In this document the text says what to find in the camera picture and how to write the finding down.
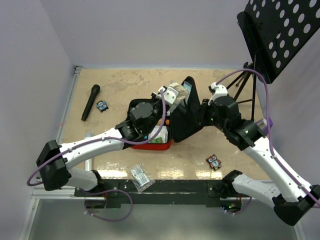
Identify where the white gauze pad packet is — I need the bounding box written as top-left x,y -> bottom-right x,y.
148,125 -> 168,144

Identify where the green wind oil box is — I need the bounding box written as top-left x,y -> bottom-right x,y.
150,137 -> 163,144

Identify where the red medicine kit case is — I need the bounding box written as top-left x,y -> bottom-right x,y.
131,76 -> 203,151

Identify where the bandage plasters bag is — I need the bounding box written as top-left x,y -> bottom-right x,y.
183,82 -> 192,94

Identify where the zip bag with wipes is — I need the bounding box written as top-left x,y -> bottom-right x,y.
129,163 -> 156,193

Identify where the bag with beige gloves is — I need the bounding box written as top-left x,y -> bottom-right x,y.
169,81 -> 189,113

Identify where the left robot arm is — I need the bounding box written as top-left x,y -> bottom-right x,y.
36,82 -> 185,196

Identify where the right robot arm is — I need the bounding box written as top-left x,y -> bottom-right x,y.
201,82 -> 320,226

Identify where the blue owl toy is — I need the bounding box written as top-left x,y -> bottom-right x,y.
96,100 -> 109,113

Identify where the purple box device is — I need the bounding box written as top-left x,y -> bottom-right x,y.
256,118 -> 273,135

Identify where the brown owl toy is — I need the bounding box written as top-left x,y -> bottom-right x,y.
206,154 -> 222,171

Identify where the black microphone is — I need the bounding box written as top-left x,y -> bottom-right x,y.
81,84 -> 101,122

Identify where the white microphone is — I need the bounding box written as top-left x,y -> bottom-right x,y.
83,132 -> 95,173

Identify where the black music stand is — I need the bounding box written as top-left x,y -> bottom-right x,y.
228,0 -> 320,120

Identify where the aluminium left rail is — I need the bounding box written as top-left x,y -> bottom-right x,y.
55,65 -> 83,144

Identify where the aluminium rail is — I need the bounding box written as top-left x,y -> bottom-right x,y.
55,65 -> 83,144
31,178 -> 297,201

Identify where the aluminium front rail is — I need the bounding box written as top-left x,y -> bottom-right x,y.
31,178 -> 297,201

